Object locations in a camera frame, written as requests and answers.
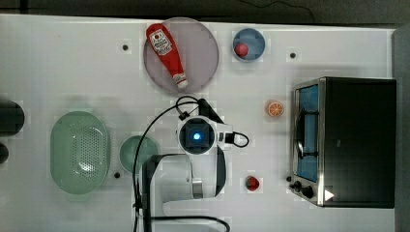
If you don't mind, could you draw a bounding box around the black toaster oven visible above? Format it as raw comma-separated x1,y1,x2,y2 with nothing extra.
286,76,396,209

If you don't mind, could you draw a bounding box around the black cylinder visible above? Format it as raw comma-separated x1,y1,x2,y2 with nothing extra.
0,144,9,163
0,100,25,136

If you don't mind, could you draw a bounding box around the red ball fruit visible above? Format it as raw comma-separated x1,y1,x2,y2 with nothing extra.
234,43,249,57

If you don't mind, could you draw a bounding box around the red ketchup bottle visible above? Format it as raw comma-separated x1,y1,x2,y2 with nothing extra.
146,23,188,89

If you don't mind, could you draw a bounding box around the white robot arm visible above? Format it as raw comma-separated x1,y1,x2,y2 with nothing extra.
138,115,234,232

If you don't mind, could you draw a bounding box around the orange slice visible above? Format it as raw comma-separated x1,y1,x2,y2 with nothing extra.
266,101,284,117

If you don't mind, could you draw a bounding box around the red strawberry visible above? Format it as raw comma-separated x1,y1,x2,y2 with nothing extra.
246,176,260,191

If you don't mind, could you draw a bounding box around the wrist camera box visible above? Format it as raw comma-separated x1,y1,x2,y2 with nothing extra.
198,99,223,124

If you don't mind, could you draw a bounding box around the teal metal cup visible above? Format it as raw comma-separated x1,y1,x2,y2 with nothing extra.
119,135,159,173

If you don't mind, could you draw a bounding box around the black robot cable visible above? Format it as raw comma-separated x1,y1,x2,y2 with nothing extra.
132,95,250,232

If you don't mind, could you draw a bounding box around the green oval strainer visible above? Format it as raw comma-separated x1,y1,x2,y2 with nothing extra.
50,111,110,195

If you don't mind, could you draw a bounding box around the black cylinder upper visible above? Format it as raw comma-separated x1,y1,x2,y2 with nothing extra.
0,100,25,136

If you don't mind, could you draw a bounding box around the black cylinder lower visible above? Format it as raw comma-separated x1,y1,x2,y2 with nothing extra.
0,144,9,163

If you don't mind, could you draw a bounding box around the grey round plate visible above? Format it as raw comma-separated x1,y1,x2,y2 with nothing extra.
143,17,219,94

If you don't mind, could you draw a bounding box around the blue bowl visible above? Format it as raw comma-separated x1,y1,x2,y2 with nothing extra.
232,28,266,62

